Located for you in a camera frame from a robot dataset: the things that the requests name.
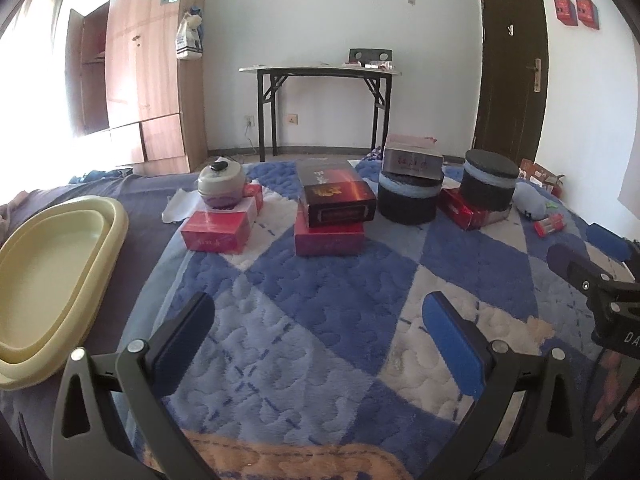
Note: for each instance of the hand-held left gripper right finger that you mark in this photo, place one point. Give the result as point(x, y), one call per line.
point(450, 340)

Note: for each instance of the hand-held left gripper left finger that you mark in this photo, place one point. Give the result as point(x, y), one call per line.
point(187, 340)

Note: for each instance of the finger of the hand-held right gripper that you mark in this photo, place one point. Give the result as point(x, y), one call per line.
point(570, 262)
point(607, 240)

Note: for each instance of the red clear lighter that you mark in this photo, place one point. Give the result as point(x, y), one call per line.
point(549, 225)

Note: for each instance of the blue grey soft pouch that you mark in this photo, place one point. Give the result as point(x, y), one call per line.
point(531, 200)

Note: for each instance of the red box with gold print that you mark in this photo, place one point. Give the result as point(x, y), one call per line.
point(215, 232)

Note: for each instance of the black foam cylinder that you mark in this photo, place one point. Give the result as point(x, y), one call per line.
point(407, 200)
point(487, 180)

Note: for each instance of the red box with white side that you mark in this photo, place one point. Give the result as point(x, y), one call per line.
point(462, 212)

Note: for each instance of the pale yellow plastic basin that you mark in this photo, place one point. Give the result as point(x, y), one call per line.
point(50, 280)

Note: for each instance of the small red box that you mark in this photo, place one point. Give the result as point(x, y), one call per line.
point(254, 199)

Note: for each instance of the pink red box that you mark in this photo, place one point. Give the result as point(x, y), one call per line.
point(327, 242)

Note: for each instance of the silver rounded case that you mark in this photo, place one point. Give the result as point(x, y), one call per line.
point(220, 185)

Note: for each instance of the silver gold box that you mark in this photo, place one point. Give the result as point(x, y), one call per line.
point(412, 162)

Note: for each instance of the dark red black box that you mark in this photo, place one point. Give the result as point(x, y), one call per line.
point(335, 195)

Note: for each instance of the person's right hand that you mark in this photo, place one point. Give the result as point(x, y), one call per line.
point(612, 387)

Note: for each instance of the red carton on floor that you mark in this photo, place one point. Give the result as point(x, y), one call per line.
point(542, 175)

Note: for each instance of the dark blue bed sheet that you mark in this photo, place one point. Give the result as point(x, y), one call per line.
point(142, 240)

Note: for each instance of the blue white plush blanket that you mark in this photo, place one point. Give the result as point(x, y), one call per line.
point(325, 300)

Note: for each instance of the white cloth piece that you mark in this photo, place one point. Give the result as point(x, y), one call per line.
point(180, 205)

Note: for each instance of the dark brown door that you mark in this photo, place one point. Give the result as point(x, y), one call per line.
point(507, 60)

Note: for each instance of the wooden wardrobe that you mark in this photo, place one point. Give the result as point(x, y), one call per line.
point(145, 60)

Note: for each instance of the black panel with round holes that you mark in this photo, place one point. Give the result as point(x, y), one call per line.
point(371, 56)

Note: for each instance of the black leg folding table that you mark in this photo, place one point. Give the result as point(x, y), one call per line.
point(320, 71)

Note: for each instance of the white blue hanging bag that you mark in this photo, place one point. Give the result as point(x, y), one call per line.
point(190, 35)

